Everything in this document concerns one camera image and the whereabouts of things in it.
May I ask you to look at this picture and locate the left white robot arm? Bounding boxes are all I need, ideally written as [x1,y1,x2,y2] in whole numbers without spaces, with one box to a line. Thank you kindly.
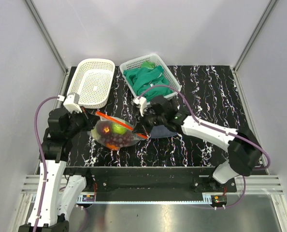
[18,107,99,232]

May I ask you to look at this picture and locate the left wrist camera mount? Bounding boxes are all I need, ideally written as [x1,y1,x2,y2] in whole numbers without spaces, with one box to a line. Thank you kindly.
[63,93,82,113]

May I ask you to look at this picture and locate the clear zip top bag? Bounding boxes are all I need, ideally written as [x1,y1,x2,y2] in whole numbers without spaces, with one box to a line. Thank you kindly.
[88,111,148,150]

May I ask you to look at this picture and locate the purple cable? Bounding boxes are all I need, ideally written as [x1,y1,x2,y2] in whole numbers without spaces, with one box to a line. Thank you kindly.
[32,96,66,232]
[137,84,271,210]

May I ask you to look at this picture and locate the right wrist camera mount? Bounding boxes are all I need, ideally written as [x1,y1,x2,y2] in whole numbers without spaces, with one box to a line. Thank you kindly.
[132,96,147,117]

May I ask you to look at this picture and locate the left connector box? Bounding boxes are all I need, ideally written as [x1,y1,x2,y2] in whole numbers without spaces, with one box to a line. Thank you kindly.
[82,194,96,202]

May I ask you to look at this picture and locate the connector box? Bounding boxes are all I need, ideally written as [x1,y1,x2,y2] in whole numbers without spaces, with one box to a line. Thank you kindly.
[212,195,227,207]
[82,194,96,202]

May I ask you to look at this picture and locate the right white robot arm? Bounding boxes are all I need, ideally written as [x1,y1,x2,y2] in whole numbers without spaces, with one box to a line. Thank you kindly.
[132,96,262,192]

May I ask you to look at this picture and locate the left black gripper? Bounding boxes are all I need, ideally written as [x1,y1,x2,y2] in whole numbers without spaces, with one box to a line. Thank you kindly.
[65,105,100,138]

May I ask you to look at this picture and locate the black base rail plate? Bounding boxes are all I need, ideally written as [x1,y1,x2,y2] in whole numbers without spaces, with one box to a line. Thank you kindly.
[64,167,237,203]

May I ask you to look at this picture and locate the purple fake grapes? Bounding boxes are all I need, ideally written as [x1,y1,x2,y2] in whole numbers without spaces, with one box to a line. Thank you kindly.
[100,134,133,148]

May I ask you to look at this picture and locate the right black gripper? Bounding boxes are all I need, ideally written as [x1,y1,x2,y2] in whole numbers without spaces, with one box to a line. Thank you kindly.
[133,107,166,135]

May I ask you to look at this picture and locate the grey folded towel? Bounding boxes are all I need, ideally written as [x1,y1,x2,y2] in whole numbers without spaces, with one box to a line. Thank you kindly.
[150,125,177,139]

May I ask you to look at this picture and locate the green cloth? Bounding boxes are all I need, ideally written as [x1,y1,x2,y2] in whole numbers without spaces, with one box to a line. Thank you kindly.
[123,61,173,102]

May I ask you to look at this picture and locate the green fake apple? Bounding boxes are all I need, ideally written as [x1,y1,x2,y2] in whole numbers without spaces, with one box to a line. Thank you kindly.
[112,123,127,135]

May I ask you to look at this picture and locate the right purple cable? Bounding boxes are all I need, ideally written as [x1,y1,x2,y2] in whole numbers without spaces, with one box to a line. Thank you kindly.
[137,84,271,210]

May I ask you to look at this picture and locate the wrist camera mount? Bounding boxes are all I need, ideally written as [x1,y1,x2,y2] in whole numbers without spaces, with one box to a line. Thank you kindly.
[132,96,147,117]
[63,93,82,113]

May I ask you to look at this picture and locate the white rectangular plastic basket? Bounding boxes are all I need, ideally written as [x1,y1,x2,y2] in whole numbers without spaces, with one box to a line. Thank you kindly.
[119,54,181,99]

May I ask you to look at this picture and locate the orange fake fruit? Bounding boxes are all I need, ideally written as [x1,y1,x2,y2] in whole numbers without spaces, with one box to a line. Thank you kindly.
[106,143,120,151]

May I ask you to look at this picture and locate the white oval perforated basket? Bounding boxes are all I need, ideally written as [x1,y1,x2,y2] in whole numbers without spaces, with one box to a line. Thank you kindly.
[67,58,115,109]

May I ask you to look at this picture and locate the right connector box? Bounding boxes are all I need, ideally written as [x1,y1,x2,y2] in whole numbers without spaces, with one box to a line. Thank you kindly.
[212,195,227,207]

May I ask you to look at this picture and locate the black marble pattern mat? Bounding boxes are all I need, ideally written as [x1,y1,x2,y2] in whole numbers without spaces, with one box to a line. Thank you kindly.
[67,65,248,167]

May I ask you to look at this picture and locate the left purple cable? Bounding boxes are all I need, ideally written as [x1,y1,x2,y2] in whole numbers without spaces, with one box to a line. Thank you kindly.
[32,96,66,232]

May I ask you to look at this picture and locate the pale green fake cabbage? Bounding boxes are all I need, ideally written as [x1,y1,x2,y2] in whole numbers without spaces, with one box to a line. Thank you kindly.
[90,129,100,141]

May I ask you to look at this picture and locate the dark red fake apple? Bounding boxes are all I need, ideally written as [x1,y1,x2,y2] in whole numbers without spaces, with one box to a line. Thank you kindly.
[96,121,113,139]

